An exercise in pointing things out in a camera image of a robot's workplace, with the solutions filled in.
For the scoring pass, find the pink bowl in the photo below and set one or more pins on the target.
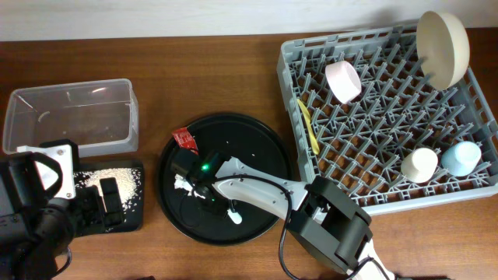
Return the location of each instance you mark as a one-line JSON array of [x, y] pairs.
[[343, 81]]

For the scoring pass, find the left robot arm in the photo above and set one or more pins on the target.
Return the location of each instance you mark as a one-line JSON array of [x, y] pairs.
[[37, 227]]

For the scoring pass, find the light green plastic knife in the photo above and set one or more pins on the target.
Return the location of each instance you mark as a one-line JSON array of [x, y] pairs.
[[234, 216]]

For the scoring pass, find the white napkin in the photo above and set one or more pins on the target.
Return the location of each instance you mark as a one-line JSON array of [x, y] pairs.
[[183, 184]]

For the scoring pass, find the red sauce packet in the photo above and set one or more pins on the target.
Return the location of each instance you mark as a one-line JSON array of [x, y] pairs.
[[185, 140]]

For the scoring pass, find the black rectangular tray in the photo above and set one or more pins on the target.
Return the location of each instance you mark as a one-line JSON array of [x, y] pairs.
[[133, 219]]

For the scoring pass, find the white cup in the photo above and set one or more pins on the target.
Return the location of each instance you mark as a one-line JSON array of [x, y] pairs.
[[419, 166]]

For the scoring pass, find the rice grains pile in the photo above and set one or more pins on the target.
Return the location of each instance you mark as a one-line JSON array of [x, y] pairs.
[[127, 179]]

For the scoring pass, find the clear plastic bin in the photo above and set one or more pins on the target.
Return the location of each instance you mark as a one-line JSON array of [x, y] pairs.
[[101, 117]]

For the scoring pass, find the grey dishwasher rack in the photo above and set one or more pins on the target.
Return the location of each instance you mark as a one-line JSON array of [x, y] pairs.
[[363, 142]]

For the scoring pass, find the light blue cup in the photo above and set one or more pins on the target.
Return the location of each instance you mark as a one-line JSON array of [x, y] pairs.
[[461, 159]]

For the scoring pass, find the yellow plastic knife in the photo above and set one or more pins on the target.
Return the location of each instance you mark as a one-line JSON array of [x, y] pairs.
[[307, 118]]

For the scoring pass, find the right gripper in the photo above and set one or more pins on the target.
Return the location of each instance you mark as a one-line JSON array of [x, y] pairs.
[[218, 211]]

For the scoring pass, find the cream shallow bowl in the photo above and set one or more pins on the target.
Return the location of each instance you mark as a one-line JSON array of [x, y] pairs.
[[443, 46]]

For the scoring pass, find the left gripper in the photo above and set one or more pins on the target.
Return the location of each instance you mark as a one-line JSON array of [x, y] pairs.
[[87, 201]]

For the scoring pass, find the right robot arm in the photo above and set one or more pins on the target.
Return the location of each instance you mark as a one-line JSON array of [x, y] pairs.
[[325, 221]]

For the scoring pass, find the round black serving tray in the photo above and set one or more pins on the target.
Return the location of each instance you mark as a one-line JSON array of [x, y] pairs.
[[244, 137]]

